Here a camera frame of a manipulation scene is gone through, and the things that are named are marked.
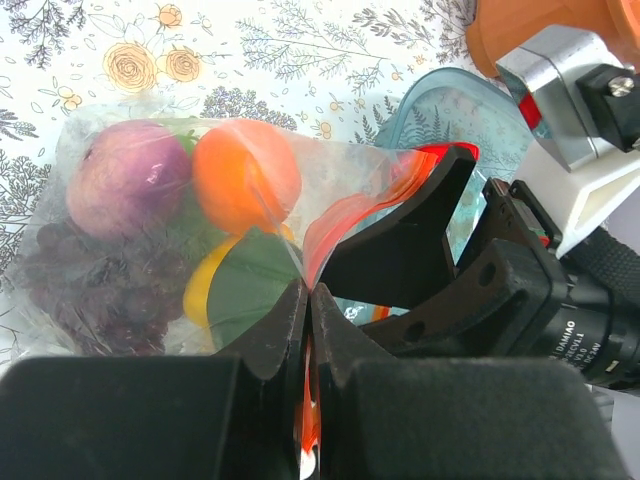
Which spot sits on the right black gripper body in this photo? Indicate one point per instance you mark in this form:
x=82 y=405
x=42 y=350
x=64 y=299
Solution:
x=580 y=321

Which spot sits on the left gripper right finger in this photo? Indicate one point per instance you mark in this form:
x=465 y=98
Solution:
x=447 y=418

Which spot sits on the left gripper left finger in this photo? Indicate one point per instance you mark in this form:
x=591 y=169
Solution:
x=230 y=415

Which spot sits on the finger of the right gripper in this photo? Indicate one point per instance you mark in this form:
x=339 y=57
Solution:
x=496 y=276
x=404 y=258

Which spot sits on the yellow bell pepper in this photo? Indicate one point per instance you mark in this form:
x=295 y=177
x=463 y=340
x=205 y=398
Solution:
x=196 y=292

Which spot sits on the green lime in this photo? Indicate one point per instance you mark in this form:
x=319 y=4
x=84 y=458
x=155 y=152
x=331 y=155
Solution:
x=249 y=275

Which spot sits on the red grape bunch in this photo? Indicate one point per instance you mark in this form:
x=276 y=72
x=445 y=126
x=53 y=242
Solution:
x=108 y=298

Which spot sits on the orange fruit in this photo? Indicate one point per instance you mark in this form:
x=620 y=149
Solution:
x=245 y=175

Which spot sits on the clear zip top bag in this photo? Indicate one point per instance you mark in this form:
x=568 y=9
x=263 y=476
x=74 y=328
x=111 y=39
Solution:
x=342 y=184

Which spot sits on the purple onion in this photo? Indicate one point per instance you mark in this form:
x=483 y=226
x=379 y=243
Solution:
x=132 y=177

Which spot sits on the blue transparent plastic tray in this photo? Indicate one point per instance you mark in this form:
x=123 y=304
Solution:
x=453 y=105

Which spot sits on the floral tablecloth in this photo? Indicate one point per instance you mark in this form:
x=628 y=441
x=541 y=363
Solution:
x=332 y=70

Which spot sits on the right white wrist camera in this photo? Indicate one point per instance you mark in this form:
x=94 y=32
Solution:
x=581 y=104

